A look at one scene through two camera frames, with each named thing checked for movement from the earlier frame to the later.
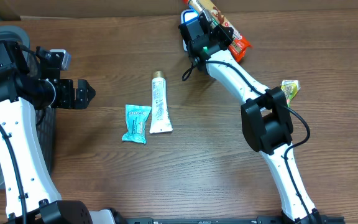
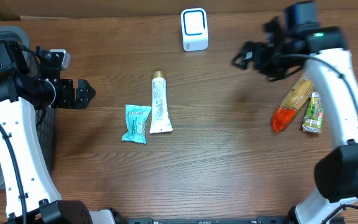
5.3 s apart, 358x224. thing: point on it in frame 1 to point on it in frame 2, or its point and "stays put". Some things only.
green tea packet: (291, 88) to (314, 118)
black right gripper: (221, 34) to (258, 58)
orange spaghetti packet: (237, 46) to (295, 99)
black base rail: (234, 220) stays put
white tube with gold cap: (160, 119) stays put
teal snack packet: (136, 117) stays put
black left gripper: (74, 93) stays put
